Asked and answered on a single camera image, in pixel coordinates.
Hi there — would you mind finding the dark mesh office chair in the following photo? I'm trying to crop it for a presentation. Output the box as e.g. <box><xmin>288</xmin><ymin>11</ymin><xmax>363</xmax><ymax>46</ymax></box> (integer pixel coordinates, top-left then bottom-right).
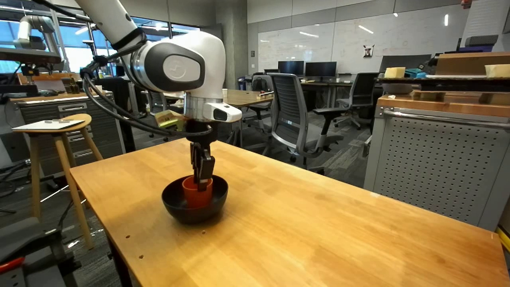
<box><xmin>246</xmin><ymin>73</ymin><xmax>274</xmax><ymax>123</ymax></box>

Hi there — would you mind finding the wooden conference table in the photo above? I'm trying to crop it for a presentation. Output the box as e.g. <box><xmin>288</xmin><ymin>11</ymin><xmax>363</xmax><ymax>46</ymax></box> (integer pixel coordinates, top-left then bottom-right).
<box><xmin>221</xmin><ymin>88</ymin><xmax>275</xmax><ymax>147</ymax></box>

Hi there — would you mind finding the round wooden stool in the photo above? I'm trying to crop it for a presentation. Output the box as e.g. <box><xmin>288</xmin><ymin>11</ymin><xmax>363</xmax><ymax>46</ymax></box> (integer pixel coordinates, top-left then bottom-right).
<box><xmin>12</xmin><ymin>112</ymin><xmax>105</xmax><ymax>252</ymax></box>

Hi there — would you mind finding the wide black computer monitor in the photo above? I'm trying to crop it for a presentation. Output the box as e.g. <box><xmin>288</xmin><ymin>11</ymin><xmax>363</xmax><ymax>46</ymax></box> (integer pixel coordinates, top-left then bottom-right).
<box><xmin>304</xmin><ymin>61</ymin><xmax>337</xmax><ymax>80</ymax></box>

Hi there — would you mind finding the wall whiteboard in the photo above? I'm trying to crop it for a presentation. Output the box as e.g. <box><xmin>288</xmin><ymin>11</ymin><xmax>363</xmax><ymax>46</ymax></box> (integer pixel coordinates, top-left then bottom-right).
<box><xmin>256</xmin><ymin>5</ymin><xmax>470</xmax><ymax>77</ymax></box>

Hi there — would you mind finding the wooden crate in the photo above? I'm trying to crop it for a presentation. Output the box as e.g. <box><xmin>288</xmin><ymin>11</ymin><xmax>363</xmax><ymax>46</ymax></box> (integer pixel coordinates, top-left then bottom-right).
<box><xmin>434</xmin><ymin>51</ymin><xmax>510</xmax><ymax>77</ymax></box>

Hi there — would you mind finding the pale foam block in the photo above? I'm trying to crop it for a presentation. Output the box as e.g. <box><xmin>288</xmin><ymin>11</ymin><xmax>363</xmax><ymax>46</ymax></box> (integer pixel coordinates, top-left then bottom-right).
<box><xmin>482</xmin><ymin>64</ymin><xmax>510</xmax><ymax>80</ymax></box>

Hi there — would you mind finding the small black computer monitor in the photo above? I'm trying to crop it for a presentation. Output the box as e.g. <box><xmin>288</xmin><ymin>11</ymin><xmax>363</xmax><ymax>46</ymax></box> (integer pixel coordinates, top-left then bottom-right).
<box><xmin>277</xmin><ymin>59</ymin><xmax>305</xmax><ymax>77</ymax></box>

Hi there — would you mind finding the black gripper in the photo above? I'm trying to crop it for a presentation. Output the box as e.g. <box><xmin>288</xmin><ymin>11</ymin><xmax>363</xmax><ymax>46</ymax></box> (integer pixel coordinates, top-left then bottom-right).
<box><xmin>181</xmin><ymin>120</ymin><xmax>219</xmax><ymax>191</ymax></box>

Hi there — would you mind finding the grey drawer cabinet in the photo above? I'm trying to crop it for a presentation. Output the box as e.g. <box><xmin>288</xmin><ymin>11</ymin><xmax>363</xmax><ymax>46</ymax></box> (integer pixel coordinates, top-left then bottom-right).
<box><xmin>9</xmin><ymin>91</ymin><xmax>127</xmax><ymax>177</ymax></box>

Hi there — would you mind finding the black bowl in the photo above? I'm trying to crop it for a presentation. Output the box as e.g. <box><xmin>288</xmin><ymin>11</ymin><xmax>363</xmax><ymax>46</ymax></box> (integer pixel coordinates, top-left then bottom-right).
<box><xmin>160</xmin><ymin>174</ymin><xmax>229</xmax><ymax>225</ymax></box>

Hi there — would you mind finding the dark laptop screen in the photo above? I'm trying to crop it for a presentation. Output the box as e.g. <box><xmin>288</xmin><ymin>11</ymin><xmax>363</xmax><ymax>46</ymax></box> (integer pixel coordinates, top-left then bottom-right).
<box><xmin>377</xmin><ymin>54</ymin><xmax>433</xmax><ymax>75</ymax></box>

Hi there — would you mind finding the white cylinder lamp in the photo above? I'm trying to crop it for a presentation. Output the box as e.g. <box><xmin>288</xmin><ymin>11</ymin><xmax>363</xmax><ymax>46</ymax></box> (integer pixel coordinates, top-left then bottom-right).
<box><xmin>15</xmin><ymin>18</ymin><xmax>33</xmax><ymax>46</ymax></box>

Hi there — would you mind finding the orange plastic cup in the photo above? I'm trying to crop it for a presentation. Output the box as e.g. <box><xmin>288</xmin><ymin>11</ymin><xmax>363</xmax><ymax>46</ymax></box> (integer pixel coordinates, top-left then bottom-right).
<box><xmin>179</xmin><ymin>175</ymin><xmax>215</xmax><ymax>210</ymax></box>

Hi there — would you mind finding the red tool handle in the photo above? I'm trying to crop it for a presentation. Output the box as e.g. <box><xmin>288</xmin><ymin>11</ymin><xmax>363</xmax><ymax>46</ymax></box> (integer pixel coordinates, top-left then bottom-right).
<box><xmin>0</xmin><ymin>257</ymin><xmax>25</xmax><ymax>276</ymax></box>

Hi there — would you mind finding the grey mesh office chair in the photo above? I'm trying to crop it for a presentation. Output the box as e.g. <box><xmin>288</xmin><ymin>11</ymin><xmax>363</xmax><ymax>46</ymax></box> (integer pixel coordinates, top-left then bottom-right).
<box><xmin>262</xmin><ymin>72</ymin><xmax>350</xmax><ymax>167</ymax></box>

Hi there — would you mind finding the black office chair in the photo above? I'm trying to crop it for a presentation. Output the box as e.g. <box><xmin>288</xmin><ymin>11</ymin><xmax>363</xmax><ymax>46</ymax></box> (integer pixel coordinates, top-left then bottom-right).
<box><xmin>336</xmin><ymin>72</ymin><xmax>379</xmax><ymax>131</ymax></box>

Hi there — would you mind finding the small cardboard box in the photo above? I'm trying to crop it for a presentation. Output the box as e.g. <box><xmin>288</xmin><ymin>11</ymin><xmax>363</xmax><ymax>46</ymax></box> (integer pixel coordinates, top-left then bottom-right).
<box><xmin>382</xmin><ymin>65</ymin><xmax>407</xmax><ymax>81</ymax></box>

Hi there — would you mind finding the grey perforated metal cabinet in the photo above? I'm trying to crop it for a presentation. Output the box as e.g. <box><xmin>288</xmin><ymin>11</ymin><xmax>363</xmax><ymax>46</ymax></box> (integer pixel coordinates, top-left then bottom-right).
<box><xmin>363</xmin><ymin>94</ymin><xmax>510</xmax><ymax>233</ymax></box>

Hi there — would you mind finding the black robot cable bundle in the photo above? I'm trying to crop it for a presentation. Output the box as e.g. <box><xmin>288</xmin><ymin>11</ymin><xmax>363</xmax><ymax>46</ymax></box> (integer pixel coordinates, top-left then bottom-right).
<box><xmin>77</xmin><ymin>53</ymin><xmax>187</xmax><ymax>139</ymax></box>

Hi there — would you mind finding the white flat board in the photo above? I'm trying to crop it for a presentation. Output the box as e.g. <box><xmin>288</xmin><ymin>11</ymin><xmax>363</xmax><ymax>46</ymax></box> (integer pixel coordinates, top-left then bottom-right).
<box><xmin>11</xmin><ymin>116</ymin><xmax>85</xmax><ymax>134</ymax></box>

